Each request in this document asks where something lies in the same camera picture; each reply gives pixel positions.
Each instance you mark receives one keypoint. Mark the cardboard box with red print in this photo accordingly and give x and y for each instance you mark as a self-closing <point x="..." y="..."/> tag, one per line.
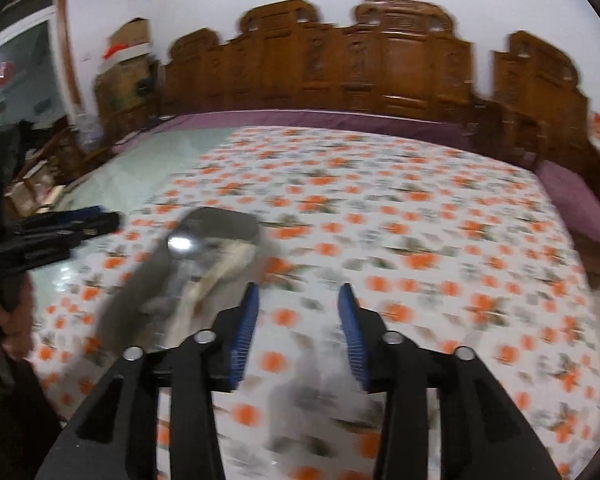
<point x="127" y="42"/>

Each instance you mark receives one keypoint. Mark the purple armchair cushion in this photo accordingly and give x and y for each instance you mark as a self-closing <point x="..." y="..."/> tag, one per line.
<point x="575" y="200"/>

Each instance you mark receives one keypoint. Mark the metal spoon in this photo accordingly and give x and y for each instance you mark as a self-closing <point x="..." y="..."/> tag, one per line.
<point x="182" y="245"/>

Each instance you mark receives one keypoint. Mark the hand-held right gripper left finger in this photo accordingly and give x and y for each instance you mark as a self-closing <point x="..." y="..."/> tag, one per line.
<point x="247" y="325"/>

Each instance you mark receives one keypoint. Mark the glass door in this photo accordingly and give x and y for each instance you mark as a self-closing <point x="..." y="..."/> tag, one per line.
<point x="20" y="70"/>

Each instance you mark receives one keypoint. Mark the orange print tablecloth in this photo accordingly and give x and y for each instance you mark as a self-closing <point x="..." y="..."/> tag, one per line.
<point x="405" y="240"/>

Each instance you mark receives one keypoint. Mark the grey tray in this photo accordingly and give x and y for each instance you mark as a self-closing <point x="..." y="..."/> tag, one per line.
<point x="130" y="300"/>

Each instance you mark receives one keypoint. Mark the carved wooden sofa bench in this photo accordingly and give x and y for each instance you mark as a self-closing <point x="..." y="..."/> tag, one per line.
<point x="330" y="60"/>

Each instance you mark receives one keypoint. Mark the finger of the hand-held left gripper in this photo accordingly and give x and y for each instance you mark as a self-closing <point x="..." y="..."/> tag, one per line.
<point x="30" y="256"/>
<point x="75" y="221"/>

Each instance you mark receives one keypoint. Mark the carved wooden armchair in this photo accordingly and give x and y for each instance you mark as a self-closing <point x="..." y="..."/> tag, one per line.
<point x="535" y="90"/>

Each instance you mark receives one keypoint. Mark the person's left hand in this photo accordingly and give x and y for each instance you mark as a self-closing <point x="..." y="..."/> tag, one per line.
<point x="20" y="320"/>

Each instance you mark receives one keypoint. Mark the wooden cabinet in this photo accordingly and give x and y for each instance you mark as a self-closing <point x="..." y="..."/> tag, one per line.
<point x="125" y="95"/>

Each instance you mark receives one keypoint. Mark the purple sofa cushion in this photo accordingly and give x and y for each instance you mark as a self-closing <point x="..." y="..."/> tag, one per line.
<point x="305" y="122"/>

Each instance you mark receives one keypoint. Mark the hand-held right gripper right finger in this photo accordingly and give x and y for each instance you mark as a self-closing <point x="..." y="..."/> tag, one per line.
<point x="352" y="330"/>

